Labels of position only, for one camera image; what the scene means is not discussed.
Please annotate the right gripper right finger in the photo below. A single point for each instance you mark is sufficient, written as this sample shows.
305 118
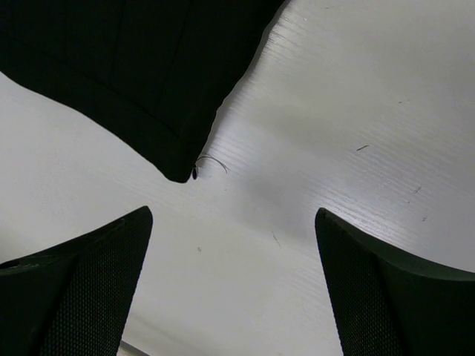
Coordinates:
387 301

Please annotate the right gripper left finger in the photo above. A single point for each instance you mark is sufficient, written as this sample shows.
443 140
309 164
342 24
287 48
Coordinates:
74 298

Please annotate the black skirt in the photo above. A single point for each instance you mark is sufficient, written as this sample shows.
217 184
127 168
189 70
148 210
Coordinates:
153 73

